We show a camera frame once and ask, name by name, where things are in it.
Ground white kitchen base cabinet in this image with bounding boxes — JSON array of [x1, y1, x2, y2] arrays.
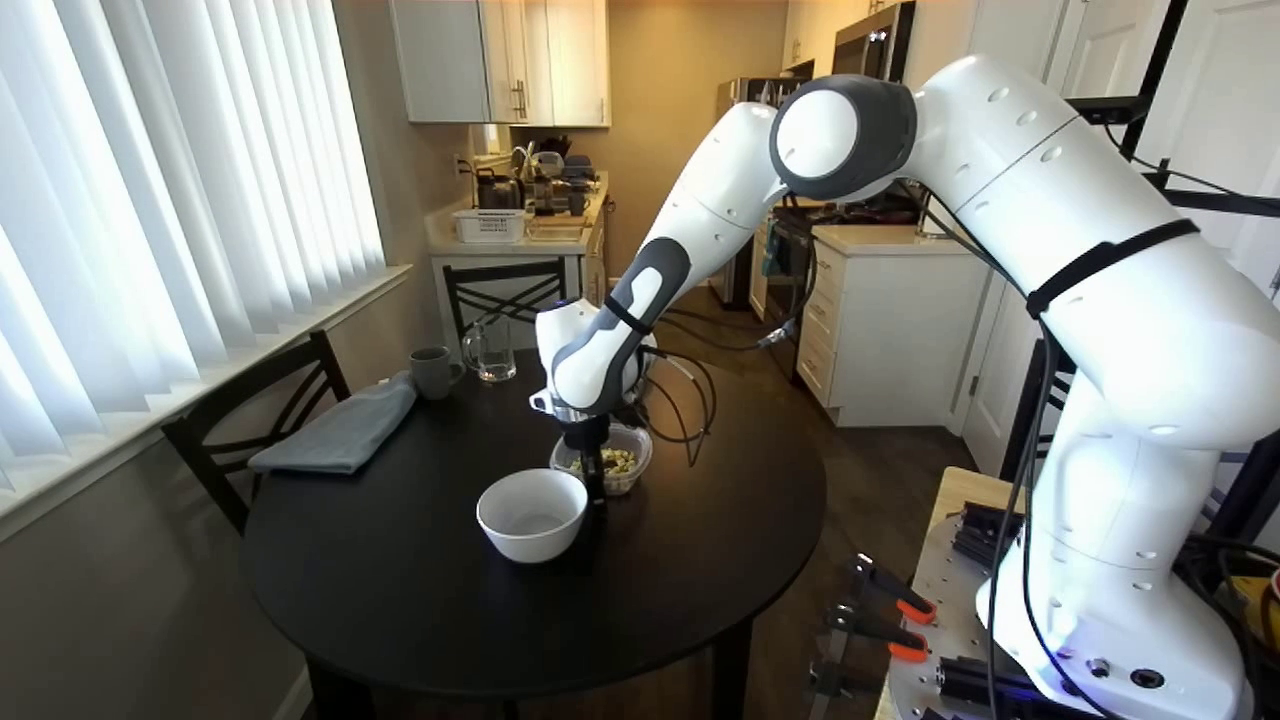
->
[[792, 222, 994, 431]]

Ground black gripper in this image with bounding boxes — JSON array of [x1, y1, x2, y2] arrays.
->
[[569, 410, 639, 522]]

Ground white vertical window blinds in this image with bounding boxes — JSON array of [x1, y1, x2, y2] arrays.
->
[[0, 0, 392, 465]]

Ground kitchen counter with white cabinet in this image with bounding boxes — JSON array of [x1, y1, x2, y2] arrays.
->
[[424, 178, 611, 354]]

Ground grey mug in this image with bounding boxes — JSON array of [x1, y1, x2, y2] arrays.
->
[[409, 346, 465, 405]]

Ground yellow food pieces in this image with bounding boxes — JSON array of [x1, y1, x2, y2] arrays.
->
[[600, 445, 646, 486]]

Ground black wooden chair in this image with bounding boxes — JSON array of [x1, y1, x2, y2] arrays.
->
[[159, 327, 357, 538], [438, 258, 575, 357]]

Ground small black device box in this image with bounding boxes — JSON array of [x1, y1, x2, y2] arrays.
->
[[949, 500, 1032, 573]]

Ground light wooden robot platform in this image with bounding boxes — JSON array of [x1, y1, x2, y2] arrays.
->
[[872, 465, 1064, 720]]

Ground black microwave oven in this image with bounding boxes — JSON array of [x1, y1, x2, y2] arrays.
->
[[827, 0, 921, 87]]

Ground clear drinking glass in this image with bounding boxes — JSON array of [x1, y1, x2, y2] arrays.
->
[[461, 316, 525, 390]]

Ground black clamp with orange handle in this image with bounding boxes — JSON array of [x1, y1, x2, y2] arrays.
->
[[846, 549, 940, 633], [827, 600, 933, 667]]

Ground blue-grey folded cloth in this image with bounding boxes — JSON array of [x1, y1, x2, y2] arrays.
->
[[245, 375, 421, 482]]

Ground transparent plastic bowl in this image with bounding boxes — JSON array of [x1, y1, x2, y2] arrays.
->
[[546, 415, 661, 500]]

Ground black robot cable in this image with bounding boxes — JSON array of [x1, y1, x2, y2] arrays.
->
[[634, 335, 725, 471]]

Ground white tub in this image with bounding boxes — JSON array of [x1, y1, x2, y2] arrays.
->
[[449, 205, 531, 249]]

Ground white ceramic bowl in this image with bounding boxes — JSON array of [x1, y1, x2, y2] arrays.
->
[[470, 465, 590, 570]]

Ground white wall kitchen cabinet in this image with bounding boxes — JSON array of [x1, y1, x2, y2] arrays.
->
[[388, 0, 615, 131]]

